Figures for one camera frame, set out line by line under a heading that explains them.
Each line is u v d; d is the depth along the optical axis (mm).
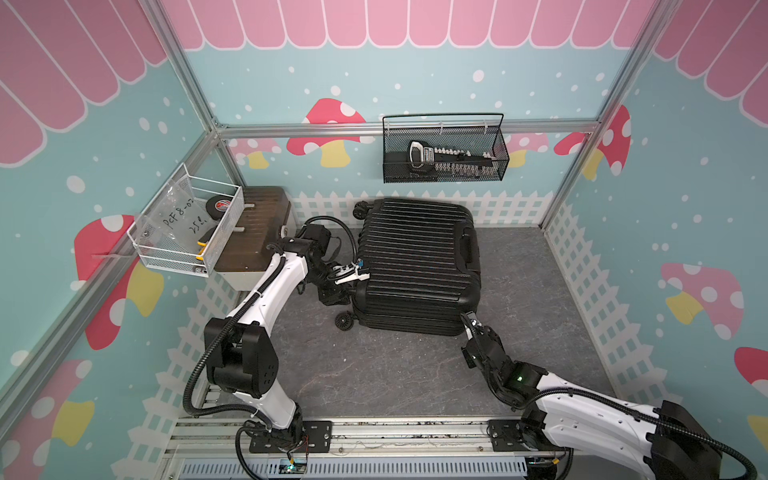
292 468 724
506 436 750
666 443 416
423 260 830
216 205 794
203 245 638
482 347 600
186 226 699
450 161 875
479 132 895
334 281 740
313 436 747
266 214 976
